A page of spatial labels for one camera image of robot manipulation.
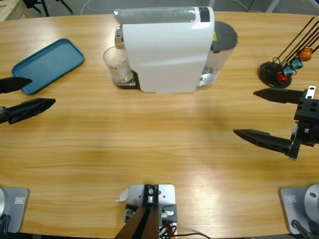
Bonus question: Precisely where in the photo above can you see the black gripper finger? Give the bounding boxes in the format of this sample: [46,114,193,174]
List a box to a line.
[6,98,56,125]
[233,128,301,161]
[0,76,33,95]
[253,87,305,105]

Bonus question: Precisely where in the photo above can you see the clear glass cup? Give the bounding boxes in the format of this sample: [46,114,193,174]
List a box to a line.
[102,46,134,84]

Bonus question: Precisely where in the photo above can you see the white capsule coffee machine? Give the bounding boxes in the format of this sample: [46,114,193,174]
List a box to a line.
[113,6,215,95]

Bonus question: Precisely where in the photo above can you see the red coffee capsule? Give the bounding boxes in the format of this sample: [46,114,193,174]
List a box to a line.
[276,72,289,84]

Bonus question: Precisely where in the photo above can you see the orange coffee capsule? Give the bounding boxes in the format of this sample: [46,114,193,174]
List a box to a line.
[298,47,314,62]

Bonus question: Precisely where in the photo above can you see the black capsule stand with rods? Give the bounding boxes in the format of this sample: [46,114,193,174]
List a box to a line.
[258,16,319,89]

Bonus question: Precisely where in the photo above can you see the teal rectangular tray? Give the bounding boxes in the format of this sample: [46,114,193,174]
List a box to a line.
[11,38,85,96]

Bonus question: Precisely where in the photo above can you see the wooden crate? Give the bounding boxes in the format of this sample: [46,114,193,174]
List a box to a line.
[0,0,33,22]

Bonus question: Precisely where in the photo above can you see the black tripod legs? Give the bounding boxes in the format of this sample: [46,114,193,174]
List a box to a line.
[23,0,74,17]

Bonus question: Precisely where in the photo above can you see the white paper tag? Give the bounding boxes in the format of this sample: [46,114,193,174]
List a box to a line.
[114,188,130,203]

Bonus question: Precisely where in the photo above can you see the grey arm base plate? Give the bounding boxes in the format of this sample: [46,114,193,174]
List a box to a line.
[278,186,319,235]
[0,187,30,234]

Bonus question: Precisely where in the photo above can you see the white metal frame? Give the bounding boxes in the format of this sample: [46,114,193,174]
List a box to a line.
[268,0,280,13]

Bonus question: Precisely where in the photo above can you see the black arm base cable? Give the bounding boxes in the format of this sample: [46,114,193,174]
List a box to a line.
[0,214,12,235]
[291,219,312,239]

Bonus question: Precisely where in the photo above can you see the white floor cable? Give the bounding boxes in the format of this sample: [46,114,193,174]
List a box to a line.
[79,0,125,15]
[234,0,250,12]

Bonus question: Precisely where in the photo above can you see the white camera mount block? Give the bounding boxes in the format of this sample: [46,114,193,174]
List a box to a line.
[124,183,179,236]

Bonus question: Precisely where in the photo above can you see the black mount cable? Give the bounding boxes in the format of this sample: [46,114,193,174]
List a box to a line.
[174,232,209,239]

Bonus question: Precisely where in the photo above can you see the dark camera mount post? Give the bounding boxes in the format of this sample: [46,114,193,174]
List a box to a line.
[114,184,160,239]

